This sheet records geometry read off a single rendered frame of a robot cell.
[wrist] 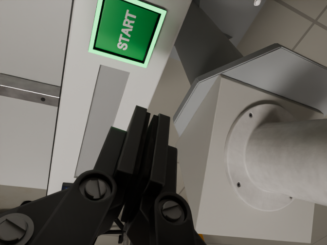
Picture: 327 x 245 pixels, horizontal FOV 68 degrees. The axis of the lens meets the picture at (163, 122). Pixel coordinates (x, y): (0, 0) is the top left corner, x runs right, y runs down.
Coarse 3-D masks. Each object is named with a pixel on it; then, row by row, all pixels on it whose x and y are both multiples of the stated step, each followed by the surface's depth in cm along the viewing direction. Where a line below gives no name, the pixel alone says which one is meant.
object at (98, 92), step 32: (96, 0) 20; (160, 0) 20; (96, 32) 22; (160, 32) 22; (96, 64) 23; (128, 64) 24; (160, 64) 24; (64, 96) 25; (96, 96) 26; (128, 96) 26; (64, 128) 28; (96, 128) 29; (64, 160) 31; (96, 160) 33
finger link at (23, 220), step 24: (144, 120) 10; (120, 144) 9; (144, 144) 9; (96, 168) 8; (120, 168) 7; (120, 192) 8; (0, 216) 6; (24, 216) 6; (48, 216) 6; (0, 240) 5; (24, 240) 6
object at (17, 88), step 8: (0, 80) 36; (8, 80) 36; (16, 80) 37; (24, 80) 38; (0, 88) 36; (8, 88) 36; (16, 88) 36; (24, 88) 36; (32, 88) 37; (40, 88) 38; (48, 88) 38; (56, 88) 39; (8, 96) 36; (16, 96) 37; (24, 96) 37; (32, 96) 37; (40, 96) 37; (48, 96) 37; (56, 96) 38; (48, 104) 38; (56, 104) 38
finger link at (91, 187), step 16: (80, 176) 7; (96, 176) 7; (80, 192) 7; (96, 192) 7; (112, 192) 7; (64, 208) 6; (80, 208) 6; (96, 208) 6; (48, 224) 6; (64, 224) 6; (80, 224) 6; (96, 224) 6; (48, 240) 5; (64, 240) 6; (80, 240) 6
